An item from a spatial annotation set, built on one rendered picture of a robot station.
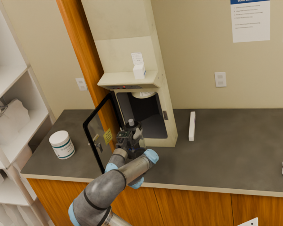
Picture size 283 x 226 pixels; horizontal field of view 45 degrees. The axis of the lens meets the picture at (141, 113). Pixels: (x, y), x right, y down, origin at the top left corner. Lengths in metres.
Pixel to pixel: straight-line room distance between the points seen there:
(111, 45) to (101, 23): 0.13
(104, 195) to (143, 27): 0.87
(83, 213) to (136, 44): 0.90
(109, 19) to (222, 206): 1.22
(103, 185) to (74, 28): 0.86
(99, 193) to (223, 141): 1.09
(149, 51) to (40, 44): 1.07
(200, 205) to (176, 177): 0.24
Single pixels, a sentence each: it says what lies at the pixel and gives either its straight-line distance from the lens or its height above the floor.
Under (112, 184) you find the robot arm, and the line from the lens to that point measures 1.33.
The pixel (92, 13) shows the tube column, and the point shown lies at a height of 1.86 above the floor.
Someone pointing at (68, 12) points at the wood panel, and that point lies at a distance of 1.80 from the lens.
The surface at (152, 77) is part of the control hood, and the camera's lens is 1.81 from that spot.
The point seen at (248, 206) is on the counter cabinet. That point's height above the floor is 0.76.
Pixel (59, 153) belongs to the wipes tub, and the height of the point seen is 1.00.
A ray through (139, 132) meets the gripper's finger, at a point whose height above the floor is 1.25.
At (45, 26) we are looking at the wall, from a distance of 2.56.
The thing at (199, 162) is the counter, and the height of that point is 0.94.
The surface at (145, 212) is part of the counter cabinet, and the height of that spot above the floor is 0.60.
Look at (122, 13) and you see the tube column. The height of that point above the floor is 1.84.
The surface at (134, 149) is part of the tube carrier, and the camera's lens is 1.96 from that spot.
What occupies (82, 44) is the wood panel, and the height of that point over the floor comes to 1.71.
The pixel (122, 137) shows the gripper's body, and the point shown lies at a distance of 1.78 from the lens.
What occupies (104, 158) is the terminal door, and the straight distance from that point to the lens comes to 2.06.
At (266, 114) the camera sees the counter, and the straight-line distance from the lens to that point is 2.39.
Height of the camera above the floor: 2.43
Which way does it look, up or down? 36 degrees down
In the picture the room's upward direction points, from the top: 15 degrees counter-clockwise
